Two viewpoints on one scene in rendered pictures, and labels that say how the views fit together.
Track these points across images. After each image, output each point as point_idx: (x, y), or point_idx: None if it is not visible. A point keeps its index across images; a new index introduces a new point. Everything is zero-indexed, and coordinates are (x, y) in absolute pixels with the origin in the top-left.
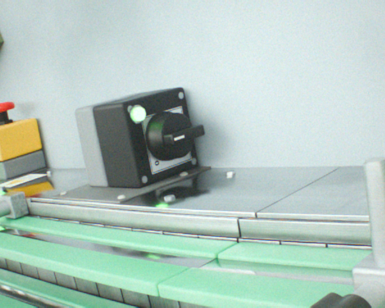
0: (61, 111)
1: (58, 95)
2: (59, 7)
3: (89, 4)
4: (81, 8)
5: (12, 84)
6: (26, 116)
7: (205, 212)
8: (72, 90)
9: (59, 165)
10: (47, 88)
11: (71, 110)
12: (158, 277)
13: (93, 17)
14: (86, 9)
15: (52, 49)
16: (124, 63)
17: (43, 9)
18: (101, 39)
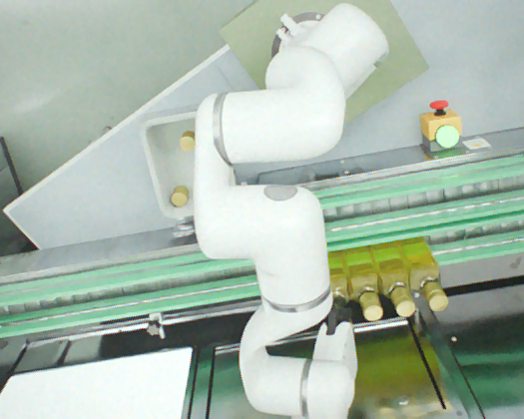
0: (476, 102)
1: (475, 93)
2: (490, 39)
3: (519, 39)
4: (511, 41)
5: (421, 89)
6: (433, 109)
7: None
8: (491, 89)
9: (463, 135)
10: (464, 89)
11: (486, 100)
12: None
13: (521, 46)
14: (516, 41)
15: (476, 65)
16: None
17: (473, 40)
18: None
